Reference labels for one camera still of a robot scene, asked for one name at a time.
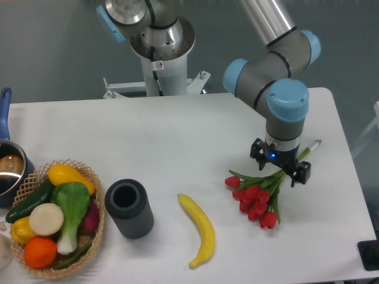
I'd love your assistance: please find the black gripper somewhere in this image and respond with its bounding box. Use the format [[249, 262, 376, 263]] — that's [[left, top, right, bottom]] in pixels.
[[250, 138, 311, 188]]

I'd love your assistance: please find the red tulip bouquet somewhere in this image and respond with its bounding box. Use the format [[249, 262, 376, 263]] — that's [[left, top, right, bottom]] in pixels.
[[224, 139, 322, 229]]

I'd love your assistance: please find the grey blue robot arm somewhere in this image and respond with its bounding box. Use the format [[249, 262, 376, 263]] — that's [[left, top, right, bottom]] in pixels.
[[97, 1, 321, 184]]

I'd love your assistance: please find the yellow banana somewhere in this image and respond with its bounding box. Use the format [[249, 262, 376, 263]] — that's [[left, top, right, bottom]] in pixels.
[[177, 193, 216, 269]]

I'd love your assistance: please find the black device at edge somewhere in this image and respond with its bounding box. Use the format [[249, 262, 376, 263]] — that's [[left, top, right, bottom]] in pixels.
[[357, 240, 378, 271]]

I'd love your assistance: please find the dark grey ribbed vase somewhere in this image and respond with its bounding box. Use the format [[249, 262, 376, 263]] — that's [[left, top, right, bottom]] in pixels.
[[105, 179, 154, 239]]

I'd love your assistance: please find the purple sweet potato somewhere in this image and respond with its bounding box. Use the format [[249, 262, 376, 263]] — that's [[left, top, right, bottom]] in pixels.
[[81, 199, 99, 232]]

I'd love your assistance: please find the green bok choy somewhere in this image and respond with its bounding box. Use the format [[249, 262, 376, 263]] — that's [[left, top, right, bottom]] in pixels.
[[52, 182, 89, 254]]

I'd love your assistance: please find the yellow squash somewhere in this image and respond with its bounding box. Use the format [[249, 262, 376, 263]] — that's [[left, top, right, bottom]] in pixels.
[[47, 164, 95, 195]]

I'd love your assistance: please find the woven wicker basket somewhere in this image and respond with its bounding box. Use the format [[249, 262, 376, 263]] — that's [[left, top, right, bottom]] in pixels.
[[10, 159, 107, 279]]

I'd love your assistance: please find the green chili pepper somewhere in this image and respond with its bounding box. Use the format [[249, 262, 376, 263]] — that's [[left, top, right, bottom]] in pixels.
[[55, 241, 92, 270]]

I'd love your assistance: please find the green cucumber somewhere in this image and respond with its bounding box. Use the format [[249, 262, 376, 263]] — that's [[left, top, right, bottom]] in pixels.
[[5, 179, 55, 224]]

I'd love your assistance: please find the white round radish slice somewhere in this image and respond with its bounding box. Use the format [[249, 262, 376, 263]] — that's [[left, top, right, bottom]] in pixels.
[[29, 203, 64, 236]]

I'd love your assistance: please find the orange fruit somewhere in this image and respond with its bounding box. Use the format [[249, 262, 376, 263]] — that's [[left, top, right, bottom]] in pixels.
[[24, 236, 57, 269]]

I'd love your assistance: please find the yellow bell pepper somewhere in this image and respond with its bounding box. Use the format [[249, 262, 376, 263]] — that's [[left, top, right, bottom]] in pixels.
[[10, 216, 37, 244]]

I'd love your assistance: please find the white garlic bulb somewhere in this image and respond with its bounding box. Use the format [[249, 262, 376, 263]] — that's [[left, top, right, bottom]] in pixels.
[[0, 222, 7, 232]]

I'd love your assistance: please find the white frame at right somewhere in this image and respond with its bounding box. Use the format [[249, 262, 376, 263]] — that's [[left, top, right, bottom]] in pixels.
[[351, 101, 378, 159]]

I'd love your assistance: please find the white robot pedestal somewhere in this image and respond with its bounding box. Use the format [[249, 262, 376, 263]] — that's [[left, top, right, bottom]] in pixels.
[[102, 14, 211, 99]]

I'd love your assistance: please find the black pedestal cable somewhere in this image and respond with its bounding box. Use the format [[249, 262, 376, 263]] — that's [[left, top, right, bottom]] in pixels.
[[149, 46, 164, 97]]

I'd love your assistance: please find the blue handled saucepan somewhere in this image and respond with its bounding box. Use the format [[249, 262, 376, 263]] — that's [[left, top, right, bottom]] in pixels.
[[1, 88, 35, 208]]

